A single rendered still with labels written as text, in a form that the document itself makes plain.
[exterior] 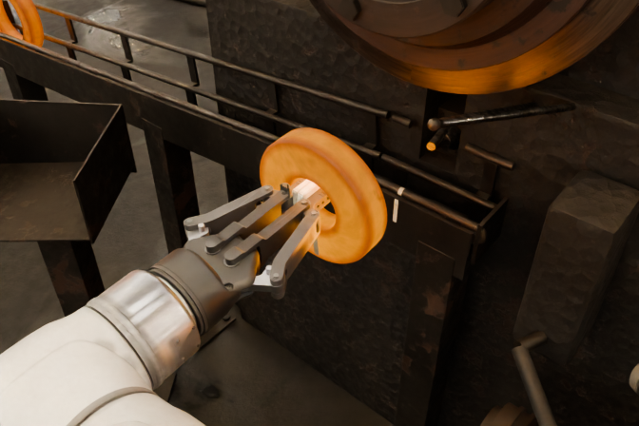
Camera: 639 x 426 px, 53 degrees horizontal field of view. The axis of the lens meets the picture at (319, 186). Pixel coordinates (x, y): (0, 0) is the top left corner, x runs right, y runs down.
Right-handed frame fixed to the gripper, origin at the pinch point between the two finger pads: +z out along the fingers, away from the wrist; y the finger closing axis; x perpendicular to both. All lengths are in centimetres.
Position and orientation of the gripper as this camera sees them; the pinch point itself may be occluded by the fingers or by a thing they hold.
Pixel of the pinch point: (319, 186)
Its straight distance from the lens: 68.0
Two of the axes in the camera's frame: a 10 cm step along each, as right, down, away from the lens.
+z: 6.4, -5.1, 5.7
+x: -0.3, -7.6, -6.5
